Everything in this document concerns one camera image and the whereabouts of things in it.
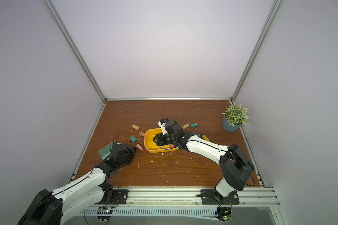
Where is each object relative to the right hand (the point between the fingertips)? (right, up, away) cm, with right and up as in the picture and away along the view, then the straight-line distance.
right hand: (155, 136), depth 81 cm
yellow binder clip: (-18, +3, +20) cm, 27 cm away
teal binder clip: (-17, -4, +14) cm, 23 cm away
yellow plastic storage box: (-5, -8, +14) cm, 17 cm away
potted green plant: (+50, +12, +7) cm, 52 cm away
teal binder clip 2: (+26, +5, +21) cm, 33 cm away
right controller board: (+36, -36, -13) cm, 53 cm away
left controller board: (-26, -39, -10) cm, 47 cm away
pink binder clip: (-12, -1, +16) cm, 20 cm away
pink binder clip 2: (-12, -9, +9) cm, 17 cm away
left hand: (-10, -7, +5) cm, 13 cm away
